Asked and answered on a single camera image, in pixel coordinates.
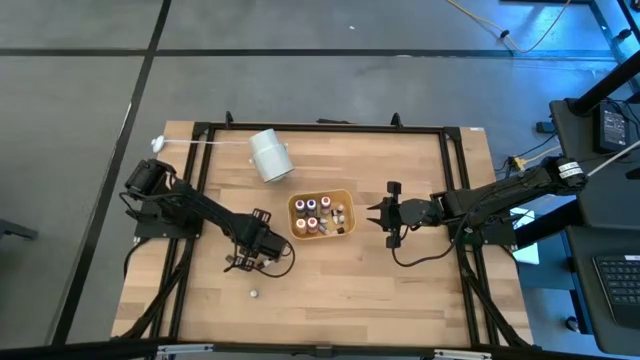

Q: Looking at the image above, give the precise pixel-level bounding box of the yellow plastic bin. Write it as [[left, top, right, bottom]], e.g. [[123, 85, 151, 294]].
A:
[[287, 188, 357, 242]]

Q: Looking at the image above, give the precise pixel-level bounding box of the white lamp cable with switch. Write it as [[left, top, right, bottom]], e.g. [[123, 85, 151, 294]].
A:
[[150, 135, 251, 154]]

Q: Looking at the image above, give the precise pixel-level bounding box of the yellow cable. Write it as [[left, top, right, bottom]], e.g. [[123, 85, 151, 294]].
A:
[[443, 0, 574, 55]]

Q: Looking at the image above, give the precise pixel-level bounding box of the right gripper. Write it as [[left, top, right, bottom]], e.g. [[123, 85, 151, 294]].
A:
[[367, 181, 445, 250]]

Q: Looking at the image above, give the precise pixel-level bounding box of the grey chair leg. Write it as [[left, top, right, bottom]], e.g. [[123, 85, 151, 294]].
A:
[[0, 217, 40, 242]]

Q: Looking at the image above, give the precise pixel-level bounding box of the black stand pole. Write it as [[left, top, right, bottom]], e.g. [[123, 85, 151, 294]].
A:
[[568, 62, 640, 117]]

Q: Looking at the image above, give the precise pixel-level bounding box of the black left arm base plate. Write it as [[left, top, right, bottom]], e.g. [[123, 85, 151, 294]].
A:
[[133, 208, 204, 241]]

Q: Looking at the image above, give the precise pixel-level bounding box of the white cup with handle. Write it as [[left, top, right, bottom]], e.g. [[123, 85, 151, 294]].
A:
[[247, 127, 296, 184]]

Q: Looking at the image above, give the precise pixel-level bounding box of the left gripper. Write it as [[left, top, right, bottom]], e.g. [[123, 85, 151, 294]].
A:
[[227, 208, 289, 274]]

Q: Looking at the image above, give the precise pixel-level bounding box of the black aluminium table frame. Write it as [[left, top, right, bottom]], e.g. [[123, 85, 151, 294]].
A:
[[112, 110, 534, 351]]

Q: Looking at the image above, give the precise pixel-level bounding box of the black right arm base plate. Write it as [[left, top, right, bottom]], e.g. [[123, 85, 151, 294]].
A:
[[445, 204, 517, 247]]

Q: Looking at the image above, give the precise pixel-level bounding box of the black keyboard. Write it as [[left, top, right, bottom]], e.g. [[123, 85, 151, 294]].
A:
[[591, 253, 640, 330]]

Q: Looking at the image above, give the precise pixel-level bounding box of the dark grey desk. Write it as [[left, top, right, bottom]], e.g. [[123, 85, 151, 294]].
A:
[[549, 97, 640, 357]]

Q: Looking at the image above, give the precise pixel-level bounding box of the black power adapter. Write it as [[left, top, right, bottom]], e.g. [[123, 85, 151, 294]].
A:
[[592, 102, 632, 155]]

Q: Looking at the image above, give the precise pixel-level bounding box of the black overhead crossbar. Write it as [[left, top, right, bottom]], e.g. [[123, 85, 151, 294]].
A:
[[0, 338, 640, 360]]

